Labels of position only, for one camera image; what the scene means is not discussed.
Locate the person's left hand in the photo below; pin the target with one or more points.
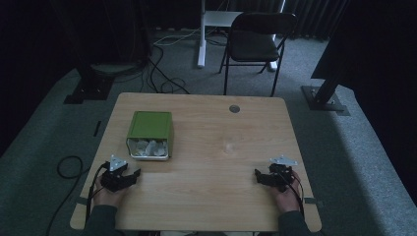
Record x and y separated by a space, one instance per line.
109 196

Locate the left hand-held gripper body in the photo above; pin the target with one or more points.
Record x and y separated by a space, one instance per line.
114 178

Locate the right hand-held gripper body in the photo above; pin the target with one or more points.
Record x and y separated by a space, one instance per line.
280 173

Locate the person's right hand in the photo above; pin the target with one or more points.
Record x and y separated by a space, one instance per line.
288 198

